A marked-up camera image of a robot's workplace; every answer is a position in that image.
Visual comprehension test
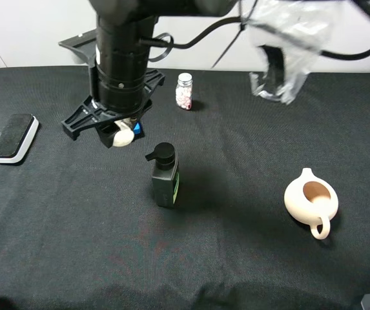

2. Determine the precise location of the beige ceramic teapot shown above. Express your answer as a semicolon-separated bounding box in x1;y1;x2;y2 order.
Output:
284;168;339;240

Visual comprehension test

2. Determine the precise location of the black tablecloth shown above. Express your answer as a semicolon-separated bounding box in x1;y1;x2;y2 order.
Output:
0;67;370;309

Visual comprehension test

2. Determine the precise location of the black cable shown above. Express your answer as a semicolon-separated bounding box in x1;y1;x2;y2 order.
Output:
138;0;370;64

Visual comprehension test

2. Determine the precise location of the clear plastic wrap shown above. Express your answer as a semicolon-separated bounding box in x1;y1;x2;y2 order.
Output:
243;1;342;105

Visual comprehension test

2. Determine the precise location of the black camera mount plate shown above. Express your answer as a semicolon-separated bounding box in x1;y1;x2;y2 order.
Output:
58;29;97;64

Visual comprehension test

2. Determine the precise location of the black pump dispenser bottle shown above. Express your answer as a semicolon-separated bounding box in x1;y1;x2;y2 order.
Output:
145;142;180;209

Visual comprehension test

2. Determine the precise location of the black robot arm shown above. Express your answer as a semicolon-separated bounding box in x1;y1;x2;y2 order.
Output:
59;1;240;148

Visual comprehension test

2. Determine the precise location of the white gourd-shaped lid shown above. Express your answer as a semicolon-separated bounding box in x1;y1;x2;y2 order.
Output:
112;118;135;147

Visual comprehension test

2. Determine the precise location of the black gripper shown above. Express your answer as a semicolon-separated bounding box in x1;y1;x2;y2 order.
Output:
61;70;165;149

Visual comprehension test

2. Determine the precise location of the black white board eraser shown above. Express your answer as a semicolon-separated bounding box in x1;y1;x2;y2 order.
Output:
0;114;39;165

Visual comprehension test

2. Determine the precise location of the blue rectangular box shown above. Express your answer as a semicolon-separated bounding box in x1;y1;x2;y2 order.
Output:
133;121;145;140

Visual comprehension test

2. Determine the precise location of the glass jar of pills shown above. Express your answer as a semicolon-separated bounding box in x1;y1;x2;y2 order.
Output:
175;72;193;110

